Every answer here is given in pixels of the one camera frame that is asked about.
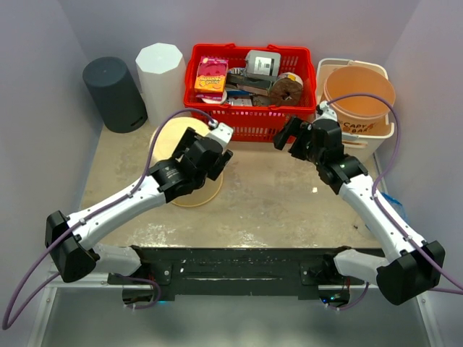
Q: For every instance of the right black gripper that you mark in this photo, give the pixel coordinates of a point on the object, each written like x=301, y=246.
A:
x=299, y=141

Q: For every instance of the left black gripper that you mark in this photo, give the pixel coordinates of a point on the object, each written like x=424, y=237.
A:
x=202, y=152

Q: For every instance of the orange translucent bucket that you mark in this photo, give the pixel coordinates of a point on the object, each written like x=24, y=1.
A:
x=167, y=141

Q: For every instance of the white octagonal bin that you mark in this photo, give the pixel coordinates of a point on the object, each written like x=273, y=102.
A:
x=161, y=69

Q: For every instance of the orange printed bucket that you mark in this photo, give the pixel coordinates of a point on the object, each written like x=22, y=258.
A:
x=357, y=95

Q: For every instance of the dark blue bucket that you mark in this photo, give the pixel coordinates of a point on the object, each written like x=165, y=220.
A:
x=115, y=94

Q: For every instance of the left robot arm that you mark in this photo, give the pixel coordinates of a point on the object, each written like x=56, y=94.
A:
x=74, y=240

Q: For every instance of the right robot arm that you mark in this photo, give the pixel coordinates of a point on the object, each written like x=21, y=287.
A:
x=409, y=264

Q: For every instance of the red plastic shopping basket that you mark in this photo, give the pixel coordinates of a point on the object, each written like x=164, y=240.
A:
x=252, y=123

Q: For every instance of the pink yellow snack box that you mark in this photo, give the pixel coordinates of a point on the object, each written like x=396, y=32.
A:
x=211, y=75

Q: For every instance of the grey white device box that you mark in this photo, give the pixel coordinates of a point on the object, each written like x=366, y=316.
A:
x=262, y=64

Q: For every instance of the dark flat box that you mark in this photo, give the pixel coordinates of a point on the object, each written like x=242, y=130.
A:
x=247, y=84

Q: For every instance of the white perforated storage basket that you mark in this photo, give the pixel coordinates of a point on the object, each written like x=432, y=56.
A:
x=359, y=146

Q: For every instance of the blue plastic bag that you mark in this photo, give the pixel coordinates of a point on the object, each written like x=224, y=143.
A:
x=397, y=206

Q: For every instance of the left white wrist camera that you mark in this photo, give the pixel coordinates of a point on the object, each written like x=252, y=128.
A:
x=222, y=134

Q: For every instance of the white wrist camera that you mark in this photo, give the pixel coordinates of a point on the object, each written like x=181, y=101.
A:
x=325, y=116
x=222, y=134

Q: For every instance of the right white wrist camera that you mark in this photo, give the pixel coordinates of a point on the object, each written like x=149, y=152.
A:
x=325, y=116

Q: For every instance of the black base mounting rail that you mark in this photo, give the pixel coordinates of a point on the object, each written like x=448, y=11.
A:
x=297, y=272

